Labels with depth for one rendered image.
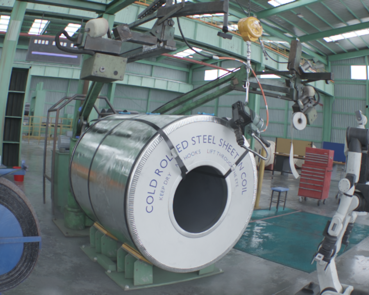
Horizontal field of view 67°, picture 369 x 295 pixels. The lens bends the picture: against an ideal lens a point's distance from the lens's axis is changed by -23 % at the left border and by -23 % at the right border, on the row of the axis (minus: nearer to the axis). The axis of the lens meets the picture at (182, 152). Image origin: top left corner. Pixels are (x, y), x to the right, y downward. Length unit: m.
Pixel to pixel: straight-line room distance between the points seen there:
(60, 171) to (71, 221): 0.94
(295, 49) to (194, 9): 1.65
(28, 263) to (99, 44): 1.19
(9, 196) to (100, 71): 0.77
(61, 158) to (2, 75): 2.68
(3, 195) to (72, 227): 2.40
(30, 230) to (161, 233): 1.06
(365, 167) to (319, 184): 5.39
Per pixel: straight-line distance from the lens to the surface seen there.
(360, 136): 1.79
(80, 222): 3.90
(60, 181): 4.59
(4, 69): 6.54
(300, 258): 3.76
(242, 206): 2.81
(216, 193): 2.75
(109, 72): 1.67
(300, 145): 12.41
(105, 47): 1.71
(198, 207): 2.88
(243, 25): 2.63
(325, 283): 2.19
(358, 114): 2.02
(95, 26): 1.66
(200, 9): 1.74
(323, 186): 7.29
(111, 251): 3.17
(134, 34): 1.83
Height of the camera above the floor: 1.23
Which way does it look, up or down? 3 degrees down
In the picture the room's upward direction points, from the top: 6 degrees clockwise
